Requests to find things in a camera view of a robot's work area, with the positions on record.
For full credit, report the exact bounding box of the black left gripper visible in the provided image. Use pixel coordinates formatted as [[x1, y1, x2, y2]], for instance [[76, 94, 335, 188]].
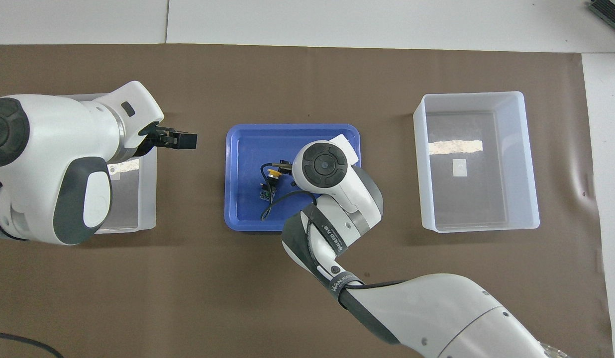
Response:
[[137, 123, 198, 156]]

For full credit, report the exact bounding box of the yellow push button switch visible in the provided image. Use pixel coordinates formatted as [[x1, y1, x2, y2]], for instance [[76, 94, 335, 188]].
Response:
[[259, 168, 284, 202]]

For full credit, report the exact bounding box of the blue plastic tray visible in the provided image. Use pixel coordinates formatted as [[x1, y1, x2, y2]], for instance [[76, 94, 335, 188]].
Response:
[[224, 123, 363, 233]]

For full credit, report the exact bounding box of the translucent white plastic box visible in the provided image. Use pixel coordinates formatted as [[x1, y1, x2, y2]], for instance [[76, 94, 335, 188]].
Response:
[[413, 91, 541, 233], [64, 91, 158, 235]]

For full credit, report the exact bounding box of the brown paper table mat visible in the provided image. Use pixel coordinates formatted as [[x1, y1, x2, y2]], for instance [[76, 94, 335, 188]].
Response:
[[0, 44, 614, 358]]

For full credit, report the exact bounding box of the grey ribbed metal device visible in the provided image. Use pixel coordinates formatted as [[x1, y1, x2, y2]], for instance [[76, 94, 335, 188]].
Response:
[[589, 0, 615, 38]]

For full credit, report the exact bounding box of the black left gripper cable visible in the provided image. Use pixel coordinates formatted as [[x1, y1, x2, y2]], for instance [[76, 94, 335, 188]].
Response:
[[0, 330, 65, 358]]

